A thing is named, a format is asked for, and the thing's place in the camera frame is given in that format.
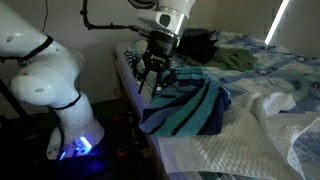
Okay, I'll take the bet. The dark blue pillow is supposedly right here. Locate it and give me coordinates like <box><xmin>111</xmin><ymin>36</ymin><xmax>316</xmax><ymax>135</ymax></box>
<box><xmin>183</xmin><ymin>28</ymin><xmax>214</xmax><ymax>38</ymax></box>

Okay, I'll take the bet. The bed frame with mattress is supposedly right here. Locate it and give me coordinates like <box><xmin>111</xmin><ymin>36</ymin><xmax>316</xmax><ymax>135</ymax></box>
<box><xmin>112</xmin><ymin>41</ymin><xmax>204</xmax><ymax>180</ymax></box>

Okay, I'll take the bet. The black garment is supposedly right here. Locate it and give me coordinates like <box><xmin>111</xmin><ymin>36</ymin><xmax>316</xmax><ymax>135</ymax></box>
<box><xmin>175</xmin><ymin>29</ymin><xmax>220</xmax><ymax>65</ymax></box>

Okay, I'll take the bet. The black diagonal frame bar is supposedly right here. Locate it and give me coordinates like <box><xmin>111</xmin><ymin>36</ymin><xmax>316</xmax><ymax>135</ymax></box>
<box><xmin>0</xmin><ymin>78</ymin><xmax>33</xmax><ymax>122</ymax></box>

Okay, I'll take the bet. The white waffle towel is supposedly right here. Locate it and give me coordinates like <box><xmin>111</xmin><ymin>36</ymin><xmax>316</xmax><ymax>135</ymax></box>
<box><xmin>157</xmin><ymin>91</ymin><xmax>320</xmax><ymax>180</ymax></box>

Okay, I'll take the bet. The olive green garment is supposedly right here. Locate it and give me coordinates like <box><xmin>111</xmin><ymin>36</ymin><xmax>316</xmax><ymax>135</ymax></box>
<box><xmin>181</xmin><ymin>47</ymin><xmax>259</xmax><ymax>73</ymax></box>

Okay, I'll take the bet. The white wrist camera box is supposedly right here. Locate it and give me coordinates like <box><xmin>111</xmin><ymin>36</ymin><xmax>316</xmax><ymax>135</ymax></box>
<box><xmin>135</xmin><ymin>12</ymin><xmax>175</xmax><ymax>35</ymax></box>

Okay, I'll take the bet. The blue teal striped towel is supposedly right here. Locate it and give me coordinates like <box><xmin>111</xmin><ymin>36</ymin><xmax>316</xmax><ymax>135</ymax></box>
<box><xmin>138</xmin><ymin>66</ymin><xmax>232</xmax><ymax>138</ymax></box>

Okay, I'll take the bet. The thin black wall cable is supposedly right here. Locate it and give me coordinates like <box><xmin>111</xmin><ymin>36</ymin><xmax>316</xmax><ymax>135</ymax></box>
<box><xmin>41</xmin><ymin>0</ymin><xmax>50</xmax><ymax>34</ymax></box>

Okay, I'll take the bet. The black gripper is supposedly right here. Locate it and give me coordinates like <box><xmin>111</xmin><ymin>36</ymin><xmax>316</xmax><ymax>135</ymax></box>
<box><xmin>131</xmin><ymin>30</ymin><xmax>181</xmax><ymax>99</ymax></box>

